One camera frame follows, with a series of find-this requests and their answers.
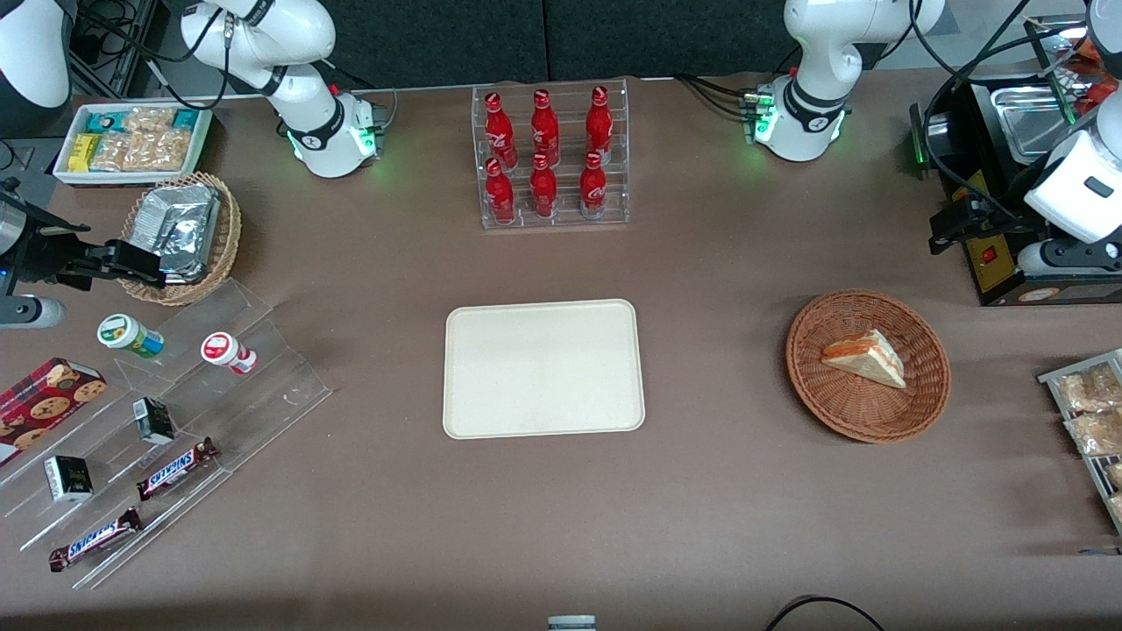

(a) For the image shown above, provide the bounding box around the red lid white cup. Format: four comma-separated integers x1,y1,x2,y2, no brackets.
201,331,258,376

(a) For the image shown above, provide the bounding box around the brown round wicker basket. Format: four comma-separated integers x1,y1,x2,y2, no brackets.
785,289,952,444

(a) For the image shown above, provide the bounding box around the grey wire snack tray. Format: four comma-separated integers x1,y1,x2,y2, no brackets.
1038,348,1122,535

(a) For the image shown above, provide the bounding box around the cream rectangular tray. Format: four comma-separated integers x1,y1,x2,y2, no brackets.
443,299,647,440

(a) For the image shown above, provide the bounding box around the red cola bottle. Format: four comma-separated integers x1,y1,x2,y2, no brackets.
484,158,517,225
529,153,559,219
585,85,614,164
579,151,608,219
530,89,561,167
484,92,519,169

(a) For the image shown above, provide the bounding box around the brown snickers bar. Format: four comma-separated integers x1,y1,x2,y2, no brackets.
48,507,144,573
136,436,220,502

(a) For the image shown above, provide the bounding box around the steel warmer pan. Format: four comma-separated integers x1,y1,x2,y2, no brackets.
989,86,1077,165

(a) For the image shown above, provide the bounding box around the clear bag of nut snacks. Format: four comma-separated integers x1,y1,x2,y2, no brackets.
123,129,193,173
123,106,177,135
89,131,130,173

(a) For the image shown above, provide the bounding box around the clear acrylic bottle rack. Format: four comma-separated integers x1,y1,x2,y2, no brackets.
472,78,631,230

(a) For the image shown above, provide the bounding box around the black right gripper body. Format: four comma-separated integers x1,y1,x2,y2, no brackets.
0,180,108,292

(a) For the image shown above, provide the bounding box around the light tan wicker basket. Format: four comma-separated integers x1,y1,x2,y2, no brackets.
117,171,243,307

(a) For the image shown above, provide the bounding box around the silver foil package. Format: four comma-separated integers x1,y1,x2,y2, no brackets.
131,183,222,285

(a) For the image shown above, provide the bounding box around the black floor cable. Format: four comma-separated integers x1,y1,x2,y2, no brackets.
763,595,887,631

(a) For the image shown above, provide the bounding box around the clear acrylic stepped display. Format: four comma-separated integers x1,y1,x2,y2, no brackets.
0,279,334,592

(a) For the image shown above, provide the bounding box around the green lid white cup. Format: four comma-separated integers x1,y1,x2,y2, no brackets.
96,313,166,360

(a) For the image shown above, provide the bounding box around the triangular sandwich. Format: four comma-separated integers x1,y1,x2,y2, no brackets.
820,329,907,390

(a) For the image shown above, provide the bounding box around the white rectangular snack bin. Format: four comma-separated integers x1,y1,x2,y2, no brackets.
53,101,215,188

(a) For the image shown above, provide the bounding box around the black base cable bundle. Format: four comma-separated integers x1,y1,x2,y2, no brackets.
673,73,760,121

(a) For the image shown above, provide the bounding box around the red plaid cookie box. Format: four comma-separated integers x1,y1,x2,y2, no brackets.
0,357,109,467

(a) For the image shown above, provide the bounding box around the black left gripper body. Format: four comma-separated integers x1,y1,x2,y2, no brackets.
960,193,1055,253

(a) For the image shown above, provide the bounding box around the black food warmer cabinet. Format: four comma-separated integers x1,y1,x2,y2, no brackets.
908,16,1122,308

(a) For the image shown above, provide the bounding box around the small black drink carton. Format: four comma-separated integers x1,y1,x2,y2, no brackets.
44,455,94,503
132,397,176,445

